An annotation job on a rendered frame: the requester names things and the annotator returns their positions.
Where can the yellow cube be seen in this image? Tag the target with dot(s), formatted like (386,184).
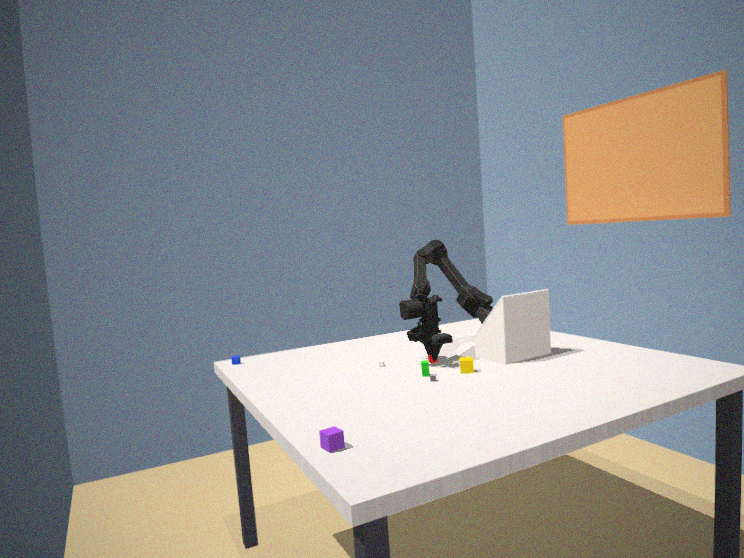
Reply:
(467,365)

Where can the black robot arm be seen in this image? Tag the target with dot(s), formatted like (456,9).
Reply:
(470,297)

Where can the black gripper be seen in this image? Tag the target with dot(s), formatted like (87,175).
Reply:
(434,343)

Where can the purple cube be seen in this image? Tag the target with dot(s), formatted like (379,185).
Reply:
(331,439)

